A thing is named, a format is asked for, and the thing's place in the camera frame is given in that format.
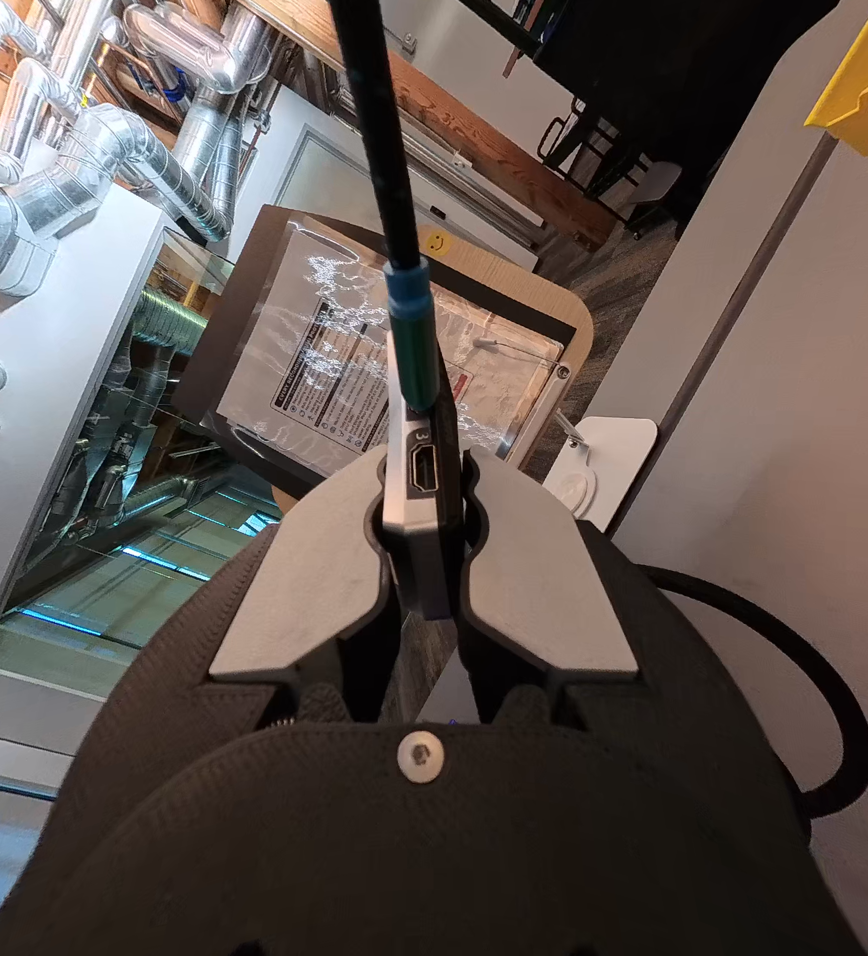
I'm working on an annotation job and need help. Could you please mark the black office chair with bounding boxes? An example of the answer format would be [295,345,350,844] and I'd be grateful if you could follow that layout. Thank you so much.
[464,0,842,206]

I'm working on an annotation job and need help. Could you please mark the silver ventilation ducts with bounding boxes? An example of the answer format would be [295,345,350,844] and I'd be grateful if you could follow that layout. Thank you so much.
[0,0,274,300]

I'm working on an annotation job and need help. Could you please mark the wooden beam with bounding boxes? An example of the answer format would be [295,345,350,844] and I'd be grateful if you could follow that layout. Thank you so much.
[251,0,623,253]

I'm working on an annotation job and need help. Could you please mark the black braided hdmi cable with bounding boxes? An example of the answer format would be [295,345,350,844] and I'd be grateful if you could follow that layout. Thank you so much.
[328,0,444,415]

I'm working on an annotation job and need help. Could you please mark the white sign stand base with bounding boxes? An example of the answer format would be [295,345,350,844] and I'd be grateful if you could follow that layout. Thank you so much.
[541,415,660,537]

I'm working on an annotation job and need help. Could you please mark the instruction sheet in acrylic cover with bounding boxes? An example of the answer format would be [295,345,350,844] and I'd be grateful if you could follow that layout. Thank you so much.
[214,213,577,482]

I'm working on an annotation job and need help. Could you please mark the laminated instruction sheet stand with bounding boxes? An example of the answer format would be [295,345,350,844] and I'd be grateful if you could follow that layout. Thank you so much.
[171,203,597,520]

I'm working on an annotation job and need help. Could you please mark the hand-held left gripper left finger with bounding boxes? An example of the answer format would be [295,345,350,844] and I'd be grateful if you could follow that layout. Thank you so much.
[209,450,405,718]

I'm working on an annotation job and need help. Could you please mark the black and silver hdmi hub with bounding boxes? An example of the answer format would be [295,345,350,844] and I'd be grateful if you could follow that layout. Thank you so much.
[382,329,470,622]

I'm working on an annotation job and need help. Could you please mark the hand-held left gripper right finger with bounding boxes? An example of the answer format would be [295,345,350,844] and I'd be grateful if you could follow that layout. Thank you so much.
[458,447,642,721]

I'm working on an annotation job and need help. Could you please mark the thick black hub cable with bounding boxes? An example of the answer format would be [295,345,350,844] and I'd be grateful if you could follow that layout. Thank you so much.
[639,565,868,820]

